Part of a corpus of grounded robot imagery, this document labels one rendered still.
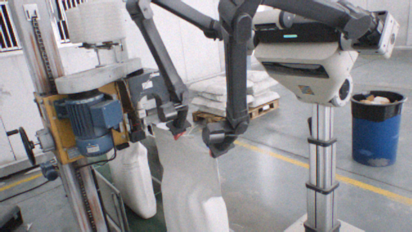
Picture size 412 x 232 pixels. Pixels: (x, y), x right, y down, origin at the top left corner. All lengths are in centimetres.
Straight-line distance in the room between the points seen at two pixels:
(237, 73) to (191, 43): 585
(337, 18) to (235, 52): 31
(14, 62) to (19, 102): 46
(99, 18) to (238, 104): 65
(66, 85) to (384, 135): 276
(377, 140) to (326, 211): 165
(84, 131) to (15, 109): 292
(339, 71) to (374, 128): 200
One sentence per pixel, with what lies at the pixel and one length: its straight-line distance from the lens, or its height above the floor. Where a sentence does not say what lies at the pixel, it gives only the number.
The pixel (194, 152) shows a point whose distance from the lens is 129.
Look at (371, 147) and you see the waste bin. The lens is 328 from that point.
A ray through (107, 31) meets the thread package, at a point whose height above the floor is 157.
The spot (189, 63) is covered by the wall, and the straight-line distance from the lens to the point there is 665.
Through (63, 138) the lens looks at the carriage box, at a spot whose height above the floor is 115.
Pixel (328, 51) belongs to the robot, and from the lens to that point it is 118.
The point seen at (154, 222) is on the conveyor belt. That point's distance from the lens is 205.
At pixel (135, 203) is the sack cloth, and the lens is 205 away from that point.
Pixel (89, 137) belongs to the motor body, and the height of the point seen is 117.
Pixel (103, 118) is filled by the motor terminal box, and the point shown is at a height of 126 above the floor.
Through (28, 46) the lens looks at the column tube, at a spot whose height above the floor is 155.
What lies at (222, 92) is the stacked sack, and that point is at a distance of 415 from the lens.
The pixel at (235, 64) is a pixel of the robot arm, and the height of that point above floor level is 144.
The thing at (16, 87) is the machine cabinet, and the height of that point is 106.
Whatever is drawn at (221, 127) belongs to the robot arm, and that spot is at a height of 122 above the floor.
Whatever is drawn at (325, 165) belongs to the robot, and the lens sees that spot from 159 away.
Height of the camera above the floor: 158
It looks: 18 degrees down
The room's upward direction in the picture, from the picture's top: 7 degrees counter-clockwise
